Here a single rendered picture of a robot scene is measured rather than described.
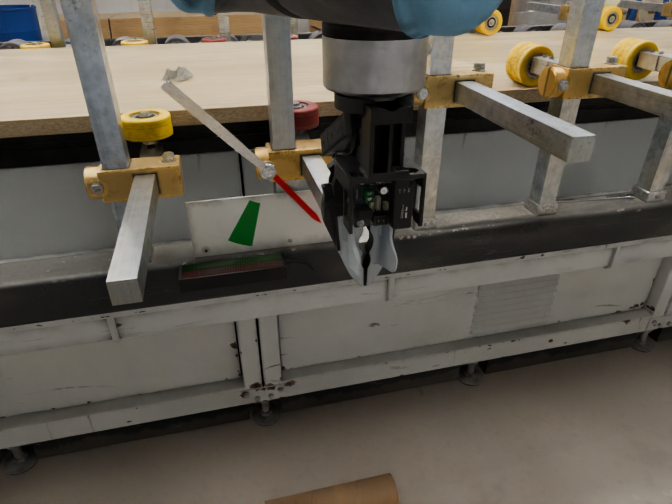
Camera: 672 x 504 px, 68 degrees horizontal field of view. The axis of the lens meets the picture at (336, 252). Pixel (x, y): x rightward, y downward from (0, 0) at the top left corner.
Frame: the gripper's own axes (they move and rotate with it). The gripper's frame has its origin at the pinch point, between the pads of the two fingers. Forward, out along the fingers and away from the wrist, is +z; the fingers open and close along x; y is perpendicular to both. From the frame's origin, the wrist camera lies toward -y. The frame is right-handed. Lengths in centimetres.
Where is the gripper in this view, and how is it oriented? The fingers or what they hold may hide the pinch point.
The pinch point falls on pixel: (362, 271)
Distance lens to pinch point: 55.9
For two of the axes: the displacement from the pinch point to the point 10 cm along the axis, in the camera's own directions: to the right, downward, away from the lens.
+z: 0.0, 8.7, 4.9
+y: 2.3, 4.7, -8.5
